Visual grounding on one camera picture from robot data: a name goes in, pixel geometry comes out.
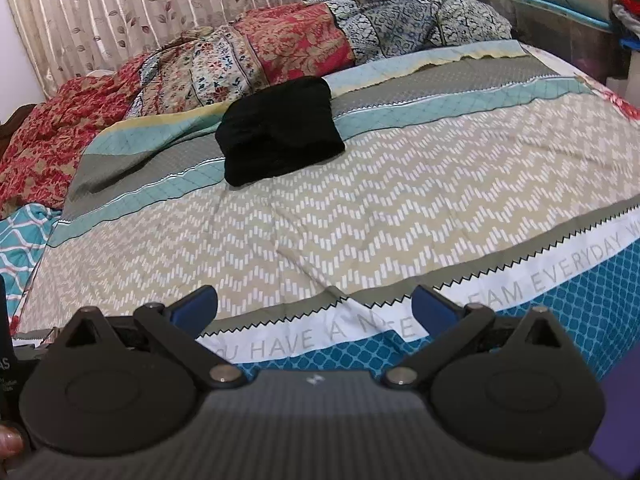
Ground beige leaf-print curtain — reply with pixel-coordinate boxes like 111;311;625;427
0;0;426;101

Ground pink floral cloth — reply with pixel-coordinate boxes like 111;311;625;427
575;72;640;122

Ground purple garment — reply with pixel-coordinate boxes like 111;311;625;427
590;360;640;480

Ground storage bin with teal lid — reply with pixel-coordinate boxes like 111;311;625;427
507;0;628;83

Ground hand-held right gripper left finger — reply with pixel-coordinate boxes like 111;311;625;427
50;284;248;389

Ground red and blue patchwork quilt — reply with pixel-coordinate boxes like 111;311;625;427
0;0;513;211

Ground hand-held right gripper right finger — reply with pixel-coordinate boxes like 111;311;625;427
382;284;583;389

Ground teal lattice floral sheet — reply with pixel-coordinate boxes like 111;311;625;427
0;203;63;333

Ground teal diamond-pattern bed sheet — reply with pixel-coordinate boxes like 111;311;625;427
235;240;640;378

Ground pile of folded clothes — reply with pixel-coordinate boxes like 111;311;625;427
612;0;640;55

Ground dark wooden headboard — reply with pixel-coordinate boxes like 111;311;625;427
0;105;38;161

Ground black pants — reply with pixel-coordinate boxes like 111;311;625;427
215;76;347;187

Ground striped zigzag bedspread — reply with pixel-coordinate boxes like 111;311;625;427
15;42;640;363

